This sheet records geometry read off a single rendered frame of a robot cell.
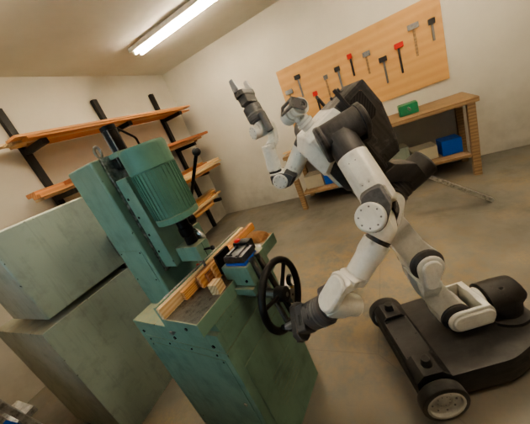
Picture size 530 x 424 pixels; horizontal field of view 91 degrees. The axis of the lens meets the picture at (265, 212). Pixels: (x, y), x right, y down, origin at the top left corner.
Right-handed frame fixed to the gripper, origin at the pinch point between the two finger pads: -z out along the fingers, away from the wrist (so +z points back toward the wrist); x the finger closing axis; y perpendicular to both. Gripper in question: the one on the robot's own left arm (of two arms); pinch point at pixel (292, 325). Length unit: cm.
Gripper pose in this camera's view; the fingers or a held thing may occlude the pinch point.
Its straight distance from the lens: 96.9
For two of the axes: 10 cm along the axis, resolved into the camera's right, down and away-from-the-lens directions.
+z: 5.2, -5.5, -6.5
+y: -8.5, -2.7, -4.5
